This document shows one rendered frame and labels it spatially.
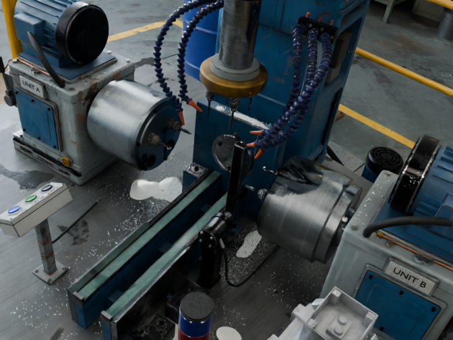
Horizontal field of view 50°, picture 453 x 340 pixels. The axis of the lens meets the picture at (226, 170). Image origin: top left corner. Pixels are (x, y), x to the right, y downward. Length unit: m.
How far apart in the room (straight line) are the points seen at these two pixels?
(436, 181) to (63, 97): 1.05
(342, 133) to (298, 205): 2.41
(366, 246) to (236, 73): 0.52
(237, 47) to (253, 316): 0.71
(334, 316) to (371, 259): 0.20
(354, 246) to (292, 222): 0.17
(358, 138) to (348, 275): 2.44
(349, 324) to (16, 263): 0.94
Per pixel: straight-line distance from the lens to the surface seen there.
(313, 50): 1.22
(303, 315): 1.08
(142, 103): 1.46
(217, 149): 1.54
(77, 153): 1.64
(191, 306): 0.88
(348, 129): 3.68
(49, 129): 1.67
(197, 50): 3.43
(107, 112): 1.49
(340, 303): 1.07
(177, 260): 1.31
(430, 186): 1.10
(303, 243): 1.25
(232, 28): 1.21
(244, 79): 1.25
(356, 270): 1.22
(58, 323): 1.38
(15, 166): 1.84
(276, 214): 1.25
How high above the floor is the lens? 1.94
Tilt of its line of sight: 39 degrees down
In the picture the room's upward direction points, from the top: 8 degrees clockwise
